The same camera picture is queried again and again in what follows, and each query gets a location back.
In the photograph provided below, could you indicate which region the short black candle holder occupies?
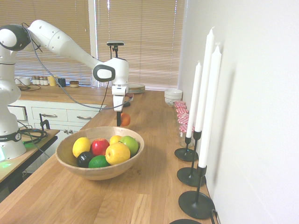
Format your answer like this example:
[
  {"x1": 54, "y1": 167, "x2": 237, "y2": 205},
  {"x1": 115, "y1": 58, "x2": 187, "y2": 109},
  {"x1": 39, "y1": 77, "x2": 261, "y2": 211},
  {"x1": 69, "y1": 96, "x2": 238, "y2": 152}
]
[{"x1": 174, "y1": 136, "x2": 199, "y2": 162}]

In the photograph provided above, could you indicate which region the wooden fruit bowl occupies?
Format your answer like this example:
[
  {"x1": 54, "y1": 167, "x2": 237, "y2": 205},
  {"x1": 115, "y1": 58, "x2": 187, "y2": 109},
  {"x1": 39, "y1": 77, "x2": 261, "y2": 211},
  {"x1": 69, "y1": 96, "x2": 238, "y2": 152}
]
[{"x1": 55, "y1": 126, "x2": 145, "y2": 181}]

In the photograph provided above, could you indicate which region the yellow lemon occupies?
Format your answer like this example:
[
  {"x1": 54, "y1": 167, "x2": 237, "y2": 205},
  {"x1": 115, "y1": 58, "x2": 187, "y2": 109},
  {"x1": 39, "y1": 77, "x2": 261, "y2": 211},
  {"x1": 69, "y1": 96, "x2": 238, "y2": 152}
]
[{"x1": 72, "y1": 137, "x2": 91, "y2": 158}]

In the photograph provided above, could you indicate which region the green apple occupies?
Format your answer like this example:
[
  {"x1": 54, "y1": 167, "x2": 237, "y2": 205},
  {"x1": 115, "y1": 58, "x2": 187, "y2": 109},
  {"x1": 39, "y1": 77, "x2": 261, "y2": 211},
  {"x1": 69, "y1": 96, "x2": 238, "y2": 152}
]
[{"x1": 119, "y1": 135, "x2": 139, "y2": 157}]

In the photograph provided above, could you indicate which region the medium black candle holder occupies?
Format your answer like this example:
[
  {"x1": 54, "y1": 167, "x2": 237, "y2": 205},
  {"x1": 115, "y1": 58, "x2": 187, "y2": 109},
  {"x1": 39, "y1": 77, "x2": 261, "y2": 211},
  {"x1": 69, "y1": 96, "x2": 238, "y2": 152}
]
[{"x1": 178, "y1": 163, "x2": 216, "y2": 220}]

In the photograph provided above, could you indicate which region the black kettle base cable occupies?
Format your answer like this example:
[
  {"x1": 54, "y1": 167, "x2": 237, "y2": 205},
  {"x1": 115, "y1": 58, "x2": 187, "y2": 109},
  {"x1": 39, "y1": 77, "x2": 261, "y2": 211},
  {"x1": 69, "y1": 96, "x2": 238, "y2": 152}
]
[{"x1": 209, "y1": 209, "x2": 220, "y2": 224}]

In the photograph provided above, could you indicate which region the orange fruit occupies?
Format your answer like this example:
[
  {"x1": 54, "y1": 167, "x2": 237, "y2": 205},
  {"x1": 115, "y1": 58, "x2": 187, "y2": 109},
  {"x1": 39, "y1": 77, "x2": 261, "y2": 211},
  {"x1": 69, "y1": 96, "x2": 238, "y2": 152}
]
[{"x1": 120, "y1": 113, "x2": 132, "y2": 127}]

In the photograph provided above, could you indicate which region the stack of white plates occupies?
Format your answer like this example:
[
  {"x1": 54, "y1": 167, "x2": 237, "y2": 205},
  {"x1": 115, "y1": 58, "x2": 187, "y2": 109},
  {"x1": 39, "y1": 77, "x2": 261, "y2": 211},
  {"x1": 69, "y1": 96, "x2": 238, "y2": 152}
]
[{"x1": 128, "y1": 83, "x2": 146, "y2": 94}]

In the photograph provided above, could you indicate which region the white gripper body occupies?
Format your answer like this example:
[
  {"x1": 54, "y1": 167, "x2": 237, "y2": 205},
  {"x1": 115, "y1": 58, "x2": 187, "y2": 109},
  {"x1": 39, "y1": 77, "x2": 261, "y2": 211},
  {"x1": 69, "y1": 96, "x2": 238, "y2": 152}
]
[{"x1": 111, "y1": 86, "x2": 129, "y2": 112}]

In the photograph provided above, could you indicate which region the stack of white bowls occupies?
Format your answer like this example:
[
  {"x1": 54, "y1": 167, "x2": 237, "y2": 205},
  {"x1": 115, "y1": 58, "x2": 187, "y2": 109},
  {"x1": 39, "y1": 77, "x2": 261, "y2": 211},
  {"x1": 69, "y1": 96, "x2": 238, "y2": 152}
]
[{"x1": 164, "y1": 88, "x2": 183, "y2": 108}]

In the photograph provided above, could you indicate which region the red apple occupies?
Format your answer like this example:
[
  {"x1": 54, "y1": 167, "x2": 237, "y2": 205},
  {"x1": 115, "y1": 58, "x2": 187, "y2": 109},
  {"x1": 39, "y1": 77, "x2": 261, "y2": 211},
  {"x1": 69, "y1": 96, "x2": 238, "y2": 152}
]
[{"x1": 91, "y1": 138, "x2": 110, "y2": 156}]

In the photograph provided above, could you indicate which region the tall black candle holder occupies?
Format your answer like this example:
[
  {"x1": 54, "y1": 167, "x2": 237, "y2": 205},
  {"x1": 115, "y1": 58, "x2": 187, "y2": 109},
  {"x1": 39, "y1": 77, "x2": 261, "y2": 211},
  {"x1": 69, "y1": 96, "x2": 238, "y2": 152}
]
[{"x1": 177, "y1": 130, "x2": 206, "y2": 187}]

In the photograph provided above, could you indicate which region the large yellow apple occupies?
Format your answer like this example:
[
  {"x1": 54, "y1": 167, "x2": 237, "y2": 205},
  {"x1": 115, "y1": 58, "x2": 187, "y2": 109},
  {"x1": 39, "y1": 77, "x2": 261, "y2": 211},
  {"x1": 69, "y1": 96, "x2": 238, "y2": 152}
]
[{"x1": 105, "y1": 142, "x2": 131, "y2": 166}]

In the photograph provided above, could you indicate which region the dark avocado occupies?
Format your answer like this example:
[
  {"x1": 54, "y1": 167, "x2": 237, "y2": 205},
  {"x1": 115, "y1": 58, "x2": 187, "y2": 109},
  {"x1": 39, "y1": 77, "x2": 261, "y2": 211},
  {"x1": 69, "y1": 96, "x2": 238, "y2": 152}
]
[{"x1": 76, "y1": 151, "x2": 95, "y2": 168}]

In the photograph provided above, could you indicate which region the black coiled cable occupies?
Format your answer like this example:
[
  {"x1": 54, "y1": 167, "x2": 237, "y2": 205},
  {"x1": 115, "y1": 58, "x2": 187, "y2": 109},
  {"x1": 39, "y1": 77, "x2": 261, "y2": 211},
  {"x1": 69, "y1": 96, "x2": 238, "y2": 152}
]
[{"x1": 17, "y1": 120, "x2": 49, "y2": 144}]

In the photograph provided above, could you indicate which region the wooden side table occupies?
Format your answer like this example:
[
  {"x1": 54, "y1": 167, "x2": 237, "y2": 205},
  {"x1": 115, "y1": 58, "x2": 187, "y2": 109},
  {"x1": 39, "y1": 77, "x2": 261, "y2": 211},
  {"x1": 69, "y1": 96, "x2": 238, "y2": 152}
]
[{"x1": 0, "y1": 129, "x2": 59, "y2": 185}]

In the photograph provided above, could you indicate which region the longest white taper candle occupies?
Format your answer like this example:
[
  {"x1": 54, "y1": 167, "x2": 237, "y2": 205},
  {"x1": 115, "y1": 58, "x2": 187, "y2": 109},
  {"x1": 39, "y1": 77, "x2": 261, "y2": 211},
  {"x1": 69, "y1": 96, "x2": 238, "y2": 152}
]
[{"x1": 194, "y1": 27, "x2": 215, "y2": 133}]

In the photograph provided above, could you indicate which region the beige window blind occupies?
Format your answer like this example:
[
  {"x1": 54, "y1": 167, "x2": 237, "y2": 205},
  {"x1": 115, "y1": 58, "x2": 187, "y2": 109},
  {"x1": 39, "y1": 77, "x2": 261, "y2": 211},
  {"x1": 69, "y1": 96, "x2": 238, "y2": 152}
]
[
  {"x1": 0, "y1": 0, "x2": 92, "y2": 79},
  {"x1": 96, "y1": 0, "x2": 185, "y2": 91}
]

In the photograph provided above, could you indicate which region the black table clamp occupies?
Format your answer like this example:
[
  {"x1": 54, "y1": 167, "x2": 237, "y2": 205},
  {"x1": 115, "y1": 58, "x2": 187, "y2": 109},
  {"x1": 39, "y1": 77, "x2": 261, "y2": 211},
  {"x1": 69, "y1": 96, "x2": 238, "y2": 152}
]
[{"x1": 39, "y1": 113, "x2": 50, "y2": 130}]

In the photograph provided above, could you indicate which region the lime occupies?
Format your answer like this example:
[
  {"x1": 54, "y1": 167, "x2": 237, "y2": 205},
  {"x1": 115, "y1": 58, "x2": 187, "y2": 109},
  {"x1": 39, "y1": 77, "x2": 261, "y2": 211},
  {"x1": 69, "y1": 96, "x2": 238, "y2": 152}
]
[{"x1": 88, "y1": 155, "x2": 111, "y2": 168}]

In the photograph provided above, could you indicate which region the white drawer cabinet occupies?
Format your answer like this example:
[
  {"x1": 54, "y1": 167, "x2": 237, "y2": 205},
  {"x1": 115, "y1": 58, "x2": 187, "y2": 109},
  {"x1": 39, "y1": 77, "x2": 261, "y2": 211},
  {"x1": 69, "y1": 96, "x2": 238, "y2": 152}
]
[{"x1": 7, "y1": 99, "x2": 108, "y2": 142}]

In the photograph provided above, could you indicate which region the white mug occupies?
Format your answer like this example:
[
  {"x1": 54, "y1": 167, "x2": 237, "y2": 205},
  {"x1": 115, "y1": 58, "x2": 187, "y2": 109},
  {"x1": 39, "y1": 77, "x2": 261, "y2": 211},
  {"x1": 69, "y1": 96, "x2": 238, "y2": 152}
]
[{"x1": 15, "y1": 77, "x2": 31, "y2": 86}]

